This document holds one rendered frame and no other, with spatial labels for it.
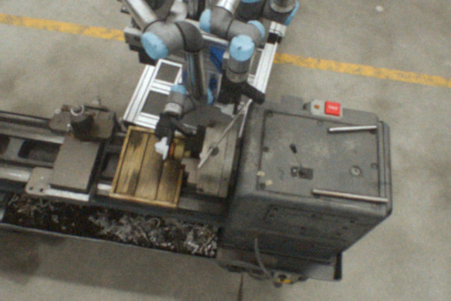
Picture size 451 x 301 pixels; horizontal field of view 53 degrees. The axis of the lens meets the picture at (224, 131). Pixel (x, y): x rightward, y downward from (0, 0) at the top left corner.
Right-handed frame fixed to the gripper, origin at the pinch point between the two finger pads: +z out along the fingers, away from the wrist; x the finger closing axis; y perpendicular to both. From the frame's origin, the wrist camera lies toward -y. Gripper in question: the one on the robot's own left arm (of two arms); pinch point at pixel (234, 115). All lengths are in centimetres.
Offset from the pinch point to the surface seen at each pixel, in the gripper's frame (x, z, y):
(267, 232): 18, 52, -24
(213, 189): 17.0, 27.5, 2.7
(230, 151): 7.4, 13.0, -0.9
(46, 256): 12, 140, 94
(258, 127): -3.4, 8.9, -10.5
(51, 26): -158, 111, 149
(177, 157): 5.3, 26.3, 19.7
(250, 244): 13, 78, -20
